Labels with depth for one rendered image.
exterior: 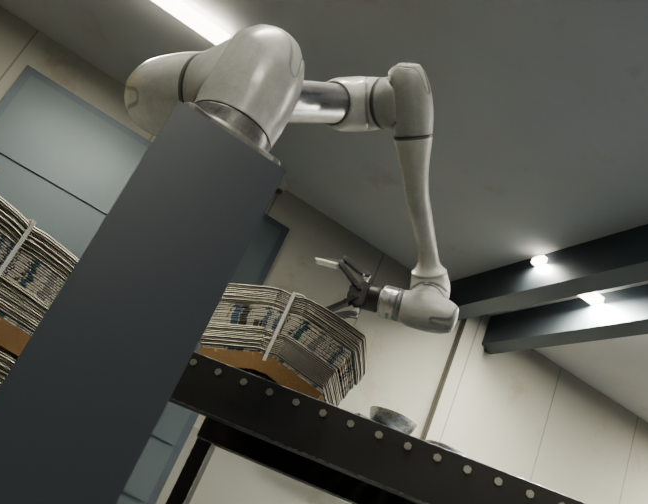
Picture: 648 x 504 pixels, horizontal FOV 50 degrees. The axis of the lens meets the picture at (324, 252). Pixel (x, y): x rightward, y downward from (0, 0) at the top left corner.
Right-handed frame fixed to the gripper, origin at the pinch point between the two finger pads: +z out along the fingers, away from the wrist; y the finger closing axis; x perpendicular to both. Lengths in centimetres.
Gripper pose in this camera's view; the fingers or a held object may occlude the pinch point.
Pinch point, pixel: (311, 281)
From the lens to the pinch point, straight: 195.2
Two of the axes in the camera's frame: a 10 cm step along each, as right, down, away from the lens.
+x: 0.9, 4.8, 8.7
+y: -3.1, 8.5, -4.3
